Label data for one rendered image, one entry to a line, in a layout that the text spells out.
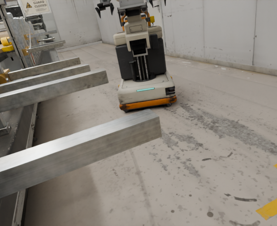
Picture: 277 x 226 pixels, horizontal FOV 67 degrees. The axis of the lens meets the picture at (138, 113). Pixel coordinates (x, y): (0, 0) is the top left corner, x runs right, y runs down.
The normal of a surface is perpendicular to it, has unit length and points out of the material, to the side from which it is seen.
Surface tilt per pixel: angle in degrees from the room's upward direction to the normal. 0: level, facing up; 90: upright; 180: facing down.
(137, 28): 98
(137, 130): 90
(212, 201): 0
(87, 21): 90
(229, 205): 0
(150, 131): 90
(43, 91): 90
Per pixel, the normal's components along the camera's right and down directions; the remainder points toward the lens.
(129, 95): 0.00, 0.43
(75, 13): 0.38, 0.33
